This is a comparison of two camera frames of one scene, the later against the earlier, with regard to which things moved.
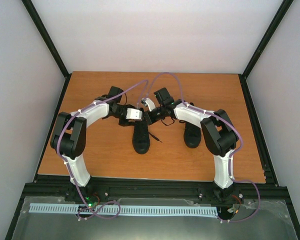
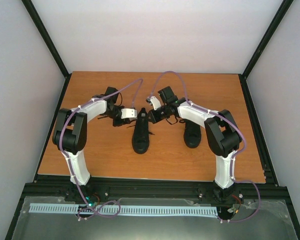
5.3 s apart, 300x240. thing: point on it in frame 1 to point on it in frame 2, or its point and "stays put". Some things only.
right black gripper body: [157, 117] stays put
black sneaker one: [140, 138] stays put
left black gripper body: [124, 123] to [116, 123]
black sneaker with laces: [192, 135] stays put
